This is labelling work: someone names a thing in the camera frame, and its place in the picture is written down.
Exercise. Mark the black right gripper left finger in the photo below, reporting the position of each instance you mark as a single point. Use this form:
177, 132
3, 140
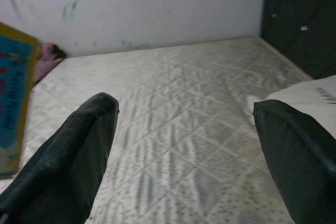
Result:
65, 166

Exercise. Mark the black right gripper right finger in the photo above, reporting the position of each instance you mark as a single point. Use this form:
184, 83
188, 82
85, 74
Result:
302, 161

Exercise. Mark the grey quilted mattress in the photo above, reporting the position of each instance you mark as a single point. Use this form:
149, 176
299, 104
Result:
183, 103

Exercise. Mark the white pillow with handwriting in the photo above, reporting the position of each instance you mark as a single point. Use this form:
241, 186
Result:
302, 90

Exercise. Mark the dark tufted bed headboard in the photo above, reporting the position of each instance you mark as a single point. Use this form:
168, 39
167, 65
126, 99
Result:
302, 51

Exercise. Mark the colourful yellow-edged picture book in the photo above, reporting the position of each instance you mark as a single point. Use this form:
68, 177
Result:
13, 90

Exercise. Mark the pink cartoon print blanket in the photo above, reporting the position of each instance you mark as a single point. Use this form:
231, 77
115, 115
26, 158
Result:
46, 61

